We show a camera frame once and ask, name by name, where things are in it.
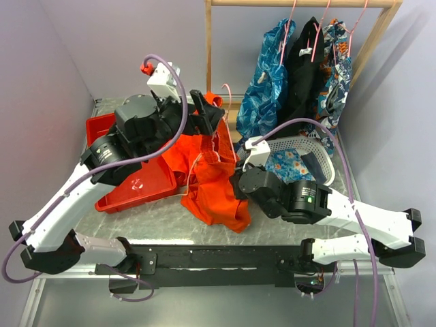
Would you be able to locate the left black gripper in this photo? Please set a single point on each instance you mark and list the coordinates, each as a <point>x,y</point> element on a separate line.
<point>206,119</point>

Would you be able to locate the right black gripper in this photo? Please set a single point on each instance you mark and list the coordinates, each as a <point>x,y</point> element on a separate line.
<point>238,193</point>

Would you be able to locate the pink hanger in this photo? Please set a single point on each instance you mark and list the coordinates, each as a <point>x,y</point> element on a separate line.
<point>230,116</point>
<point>352,30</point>
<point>318,29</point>
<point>287,28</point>

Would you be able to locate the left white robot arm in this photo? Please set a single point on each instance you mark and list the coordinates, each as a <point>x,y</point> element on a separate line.
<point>51,243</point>

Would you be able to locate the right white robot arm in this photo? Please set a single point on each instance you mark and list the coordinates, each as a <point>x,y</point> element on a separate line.
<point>378,235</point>

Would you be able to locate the floral shorts in basket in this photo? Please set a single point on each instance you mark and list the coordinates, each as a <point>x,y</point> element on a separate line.
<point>288,166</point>

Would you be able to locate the blue patterned shorts hanging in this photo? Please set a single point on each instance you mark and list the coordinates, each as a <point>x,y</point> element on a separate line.
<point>267,90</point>

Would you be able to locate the black shorts hanging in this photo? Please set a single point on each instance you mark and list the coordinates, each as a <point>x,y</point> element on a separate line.
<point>297,100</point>

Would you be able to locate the orange blue patterned shorts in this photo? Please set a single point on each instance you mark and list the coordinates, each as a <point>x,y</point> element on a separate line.
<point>330,74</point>

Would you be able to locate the dark blue cloth in basket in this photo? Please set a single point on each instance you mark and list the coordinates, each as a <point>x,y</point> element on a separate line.
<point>314,167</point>

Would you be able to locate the white plastic basket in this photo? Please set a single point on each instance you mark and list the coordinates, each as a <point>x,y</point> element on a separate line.
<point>304,145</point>

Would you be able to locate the red plastic tray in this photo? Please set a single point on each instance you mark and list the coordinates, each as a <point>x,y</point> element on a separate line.
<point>152,182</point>

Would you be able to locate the black base bar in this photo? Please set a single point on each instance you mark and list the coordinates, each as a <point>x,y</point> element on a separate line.
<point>203,266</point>

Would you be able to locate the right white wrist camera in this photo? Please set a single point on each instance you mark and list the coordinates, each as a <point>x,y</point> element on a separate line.
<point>259,152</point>

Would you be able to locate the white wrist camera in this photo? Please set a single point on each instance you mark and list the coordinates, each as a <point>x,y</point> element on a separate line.
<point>160,81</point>
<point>259,152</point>

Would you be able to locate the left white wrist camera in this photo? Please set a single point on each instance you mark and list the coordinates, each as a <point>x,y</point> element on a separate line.
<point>160,81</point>

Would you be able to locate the aluminium rail frame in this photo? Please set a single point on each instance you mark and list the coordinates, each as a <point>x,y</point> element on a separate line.
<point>169,223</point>

